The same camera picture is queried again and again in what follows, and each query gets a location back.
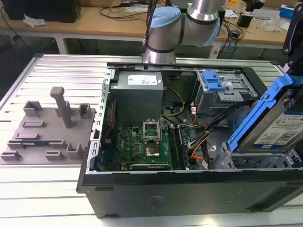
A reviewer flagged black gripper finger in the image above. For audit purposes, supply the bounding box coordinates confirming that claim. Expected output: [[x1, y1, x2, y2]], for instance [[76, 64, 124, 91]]
[[285, 87, 303, 110], [282, 3, 303, 72]]

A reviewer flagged hard disk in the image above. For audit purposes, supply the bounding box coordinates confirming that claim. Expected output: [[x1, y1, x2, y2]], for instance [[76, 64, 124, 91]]
[[227, 72, 303, 153]]

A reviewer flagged blue disk wire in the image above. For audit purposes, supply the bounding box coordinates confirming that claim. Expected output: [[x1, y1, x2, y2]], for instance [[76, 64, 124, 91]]
[[232, 115, 245, 139]]

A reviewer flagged grey metal disk bay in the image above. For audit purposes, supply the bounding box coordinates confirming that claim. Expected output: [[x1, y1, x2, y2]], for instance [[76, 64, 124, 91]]
[[212, 141, 303, 170]]

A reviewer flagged black RAM slot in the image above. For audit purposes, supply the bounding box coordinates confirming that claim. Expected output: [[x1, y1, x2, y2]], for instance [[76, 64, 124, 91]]
[[168, 125, 182, 170]]

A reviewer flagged clear plastic packaging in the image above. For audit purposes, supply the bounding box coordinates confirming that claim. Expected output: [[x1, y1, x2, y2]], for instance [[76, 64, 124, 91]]
[[263, 14, 289, 31]]

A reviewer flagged blue cardboard box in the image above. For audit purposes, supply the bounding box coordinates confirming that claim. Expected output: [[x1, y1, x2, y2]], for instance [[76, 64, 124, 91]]
[[279, 3, 297, 19]]

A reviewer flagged small black box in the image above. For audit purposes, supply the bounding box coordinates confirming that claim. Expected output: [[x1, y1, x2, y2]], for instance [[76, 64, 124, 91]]
[[237, 12, 253, 27]]

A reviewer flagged blue plastic drive latch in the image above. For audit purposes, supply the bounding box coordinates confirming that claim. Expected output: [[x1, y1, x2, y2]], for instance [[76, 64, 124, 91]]
[[202, 70, 227, 92]]

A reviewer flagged grey metal drive cage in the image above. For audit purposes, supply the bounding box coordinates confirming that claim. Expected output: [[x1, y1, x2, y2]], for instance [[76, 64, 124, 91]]
[[193, 69, 259, 116]]

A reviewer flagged CPU socket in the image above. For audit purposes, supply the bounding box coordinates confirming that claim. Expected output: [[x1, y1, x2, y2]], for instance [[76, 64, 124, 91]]
[[144, 146, 162, 158]]

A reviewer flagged metal socket cover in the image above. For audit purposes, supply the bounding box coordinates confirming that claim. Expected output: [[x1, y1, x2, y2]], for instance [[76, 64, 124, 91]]
[[142, 120, 162, 143]]

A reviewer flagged grey power supply unit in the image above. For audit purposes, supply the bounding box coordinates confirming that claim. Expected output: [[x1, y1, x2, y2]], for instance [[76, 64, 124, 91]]
[[110, 70, 164, 124]]

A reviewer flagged black open PC case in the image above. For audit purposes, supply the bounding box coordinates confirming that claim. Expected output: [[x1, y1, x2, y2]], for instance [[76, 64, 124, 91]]
[[75, 62, 303, 218]]

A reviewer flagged black graphics card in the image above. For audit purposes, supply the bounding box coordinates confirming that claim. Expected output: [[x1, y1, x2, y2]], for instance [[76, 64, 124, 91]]
[[129, 162, 171, 171]]

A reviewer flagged green motherboard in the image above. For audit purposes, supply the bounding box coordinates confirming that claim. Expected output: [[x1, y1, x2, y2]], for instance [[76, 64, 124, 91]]
[[101, 122, 198, 171]]

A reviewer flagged wooden desk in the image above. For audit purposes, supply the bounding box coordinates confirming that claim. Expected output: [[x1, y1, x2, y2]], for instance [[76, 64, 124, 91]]
[[0, 0, 303, 55]]

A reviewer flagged grey plastic parts rack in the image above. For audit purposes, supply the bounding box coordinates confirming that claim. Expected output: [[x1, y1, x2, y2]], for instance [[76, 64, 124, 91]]
[[0, 86, 97, 166]]

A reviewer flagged black box on desk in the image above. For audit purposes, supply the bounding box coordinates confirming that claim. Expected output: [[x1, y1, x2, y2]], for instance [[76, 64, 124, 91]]
[[1, 0, 81, 24]]

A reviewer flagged crumpled white paper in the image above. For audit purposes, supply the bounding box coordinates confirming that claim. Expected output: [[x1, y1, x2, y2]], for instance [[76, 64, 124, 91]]
[[22, 13, 47, 27]]

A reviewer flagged black disk wire bundle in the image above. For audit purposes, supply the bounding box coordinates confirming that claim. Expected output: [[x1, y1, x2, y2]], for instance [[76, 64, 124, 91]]
[[189, 100, 258, 148]]

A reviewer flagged orange wire bundle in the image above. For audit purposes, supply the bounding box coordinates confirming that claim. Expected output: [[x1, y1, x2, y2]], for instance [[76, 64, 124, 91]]
[[189, 139, 207, 160]]

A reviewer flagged yellow wire bundle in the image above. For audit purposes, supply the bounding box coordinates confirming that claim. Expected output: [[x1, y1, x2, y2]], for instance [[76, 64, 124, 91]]
[[160, 87, 186, 118]]

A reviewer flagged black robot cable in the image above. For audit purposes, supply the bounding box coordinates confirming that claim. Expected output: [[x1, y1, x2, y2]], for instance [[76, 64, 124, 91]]
[[142, 0, 159, 57]]

